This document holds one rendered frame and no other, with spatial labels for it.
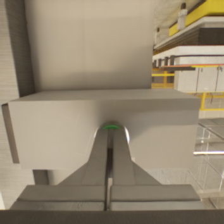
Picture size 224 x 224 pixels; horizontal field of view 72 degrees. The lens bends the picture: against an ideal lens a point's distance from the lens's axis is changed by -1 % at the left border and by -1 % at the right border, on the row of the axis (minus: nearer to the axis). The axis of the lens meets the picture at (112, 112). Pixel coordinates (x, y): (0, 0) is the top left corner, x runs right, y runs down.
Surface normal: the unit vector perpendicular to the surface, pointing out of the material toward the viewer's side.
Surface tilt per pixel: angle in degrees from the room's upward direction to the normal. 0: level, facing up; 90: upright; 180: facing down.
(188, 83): 90
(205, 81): 90
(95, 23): 90
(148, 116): 90
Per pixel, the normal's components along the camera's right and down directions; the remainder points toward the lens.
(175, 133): -0.02, 0.25
